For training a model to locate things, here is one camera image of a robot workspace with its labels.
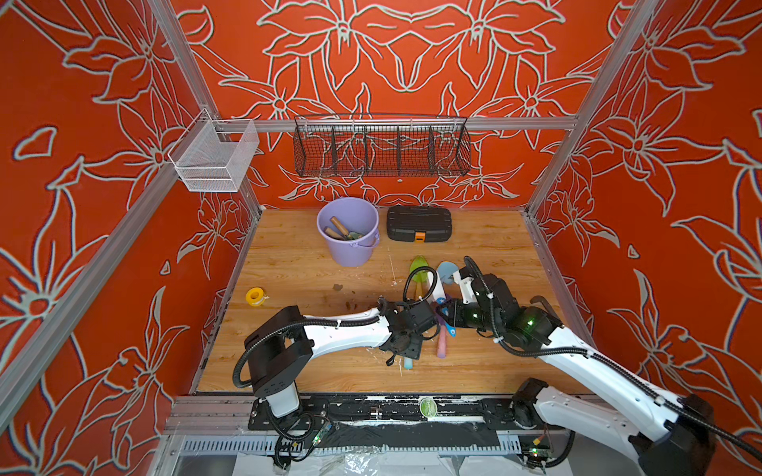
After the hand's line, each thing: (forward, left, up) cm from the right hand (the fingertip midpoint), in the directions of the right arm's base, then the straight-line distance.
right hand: (436, 306), depth 75 cm
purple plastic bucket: (+37, +27, -9) cm, 47 cm away
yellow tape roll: (+9, +55, -13) cm, 57 cm away
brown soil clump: (+15, +30, -16) cm, 37 cm away
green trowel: (+29, +32, -5) cm, 43 cm away
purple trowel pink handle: (-10, 0, +4) cm, 11 cm away
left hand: (-6, +6, -13) cm, 15 cm away
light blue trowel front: (-10, +7, -13) cm, 18 cm away
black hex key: (+11, -37, -15) cm, 41 cm away
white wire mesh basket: (+36, +67, +18) cm, 78 cm away
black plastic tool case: (+40, +1, -12) cm, 42 cm away
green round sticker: (-20, +2, -16) cm, 26 cm away
